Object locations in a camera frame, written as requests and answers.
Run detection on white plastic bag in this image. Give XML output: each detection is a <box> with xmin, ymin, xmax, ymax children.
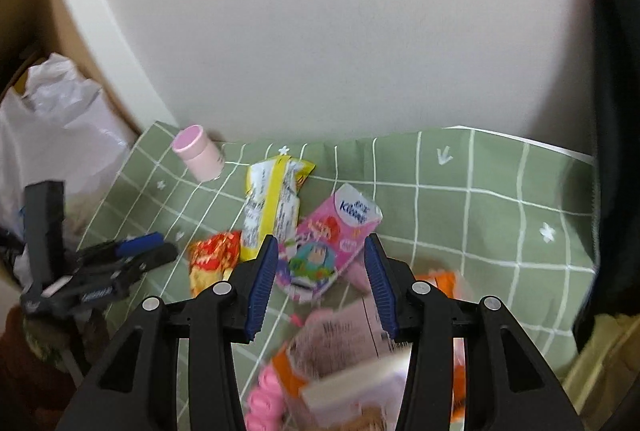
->
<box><xmin>0</xmin><ymin>53</ymin><xmax>137</xmax><ymax>262</ymax></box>

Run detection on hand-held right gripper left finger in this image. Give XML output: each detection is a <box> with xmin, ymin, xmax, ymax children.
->
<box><xmin>55</xmin><ymin>234</ymin><xmax>280</xmax><ymax>431</ymax></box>

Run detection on pink toy caterpillar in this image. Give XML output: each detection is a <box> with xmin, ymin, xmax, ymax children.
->
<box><xmin>242</xmin><ymin>358</ymin><xmax>301</xmax><ymax>431</ymax></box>

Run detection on pink tissue pack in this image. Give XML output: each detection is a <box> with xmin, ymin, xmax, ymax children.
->
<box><xmin>274</xmin><ymin>183</ymin><xmax>383</xmax><ymax>302</ymax></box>

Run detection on person's left forearm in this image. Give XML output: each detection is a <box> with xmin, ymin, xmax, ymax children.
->
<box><xmin>0</xmin><ymin>303</ymin><xmax>108</xmax><ymax>431</ymax></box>

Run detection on pink cup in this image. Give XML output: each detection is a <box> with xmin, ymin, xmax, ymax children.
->
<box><xmin>171</xmin><ymin>125</ymin><xmax>225</xmax><ymax>182</ymax></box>

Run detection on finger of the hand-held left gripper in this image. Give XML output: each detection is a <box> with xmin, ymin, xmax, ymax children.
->
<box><xmin>100</xmin><ymin>243</ymin><xmax>179</xmax><ymax>283</ymax></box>
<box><xmin>77</xmin><ymin>232</ymin><xmax>164</xmax><ymax>263</ymax></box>

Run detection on green checked cloth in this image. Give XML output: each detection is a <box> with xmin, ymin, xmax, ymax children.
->
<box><xmin>75</xmin><ymin>121</ymin><xmax>598</xmax><ymax>431</ymax></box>

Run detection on yellow snack packet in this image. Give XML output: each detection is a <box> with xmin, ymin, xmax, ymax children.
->
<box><xmin>241</xmin><ymin>154</ymin><xmax>316</xmax><ymax>262</ymax></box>

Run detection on red and yellow crumpled wrapper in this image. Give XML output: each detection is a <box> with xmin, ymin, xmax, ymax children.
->
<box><xmin>187</xmin><ymin>231</ymin><xmax>244</xmax><ymax>297</ymax></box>

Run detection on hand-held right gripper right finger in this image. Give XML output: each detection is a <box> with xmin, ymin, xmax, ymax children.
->
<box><xmin>363</xmin><ymin>233</ymin><xmax>586</xmax><ymax>431</ymax></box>

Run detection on white paper box orange print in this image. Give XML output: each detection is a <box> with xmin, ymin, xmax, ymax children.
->
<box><xmin>300</xmin><ymin>351</ymin><xmax>412</xmax><ymax>431</ymax></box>

